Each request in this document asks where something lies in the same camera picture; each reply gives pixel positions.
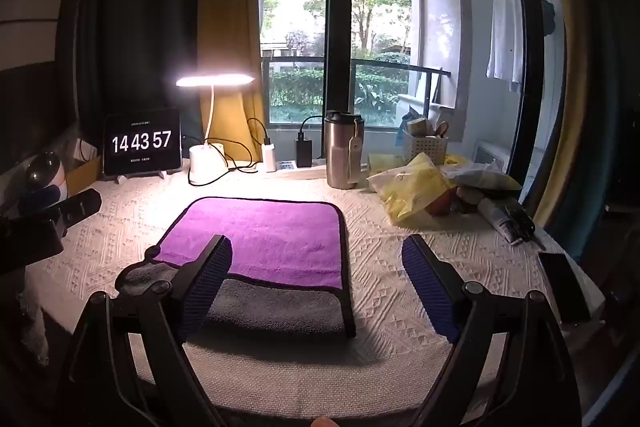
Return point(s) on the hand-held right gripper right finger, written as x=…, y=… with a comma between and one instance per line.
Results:
x=430, y=282

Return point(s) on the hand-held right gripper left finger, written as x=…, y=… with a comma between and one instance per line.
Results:
x=207, y=279

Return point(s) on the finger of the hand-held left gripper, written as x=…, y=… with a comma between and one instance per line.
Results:
x=80, y=205

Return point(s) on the purple and grey towel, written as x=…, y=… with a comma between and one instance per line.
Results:
x=260, y=247

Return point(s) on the cardboard box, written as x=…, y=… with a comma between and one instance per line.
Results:
x=82, y=169

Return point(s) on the tablet clock display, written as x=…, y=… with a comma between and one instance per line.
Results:
x=142, y=142

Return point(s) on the yellow plastic bag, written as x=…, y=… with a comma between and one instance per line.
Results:
x=410, y=187

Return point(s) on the white tube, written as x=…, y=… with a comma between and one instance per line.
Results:
x=505, y=219

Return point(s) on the white textured table cloth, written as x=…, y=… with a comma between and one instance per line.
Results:
x=320, y=287

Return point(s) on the white plastic bag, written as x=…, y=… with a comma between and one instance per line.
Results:
x=480, y=177

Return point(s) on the black smartphone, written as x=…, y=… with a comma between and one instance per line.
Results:
x=562, y=284

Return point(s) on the white storage basket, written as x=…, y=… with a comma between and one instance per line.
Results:
x=425, y=147

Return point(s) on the white phone charger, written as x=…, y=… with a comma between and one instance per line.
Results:
x=268, y=153

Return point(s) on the white power strip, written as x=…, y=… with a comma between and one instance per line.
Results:
x=295, y=167

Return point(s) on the white desk lamp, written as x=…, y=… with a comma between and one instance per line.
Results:
x=212, y=127

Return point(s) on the stainless steel tumbler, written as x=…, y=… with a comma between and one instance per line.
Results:
x=342, y=149

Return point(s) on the black power adapter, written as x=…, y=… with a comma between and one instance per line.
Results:
x=303, y=152

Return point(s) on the dark curtain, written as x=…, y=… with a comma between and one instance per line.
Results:
x=140, y=22

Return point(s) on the yellow curtain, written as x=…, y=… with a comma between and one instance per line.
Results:
x=230, y=27

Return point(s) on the hanging white shirt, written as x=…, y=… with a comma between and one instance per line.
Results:
x=506, y=37

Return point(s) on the white round security camera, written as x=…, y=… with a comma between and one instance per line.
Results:
x=45, y=177

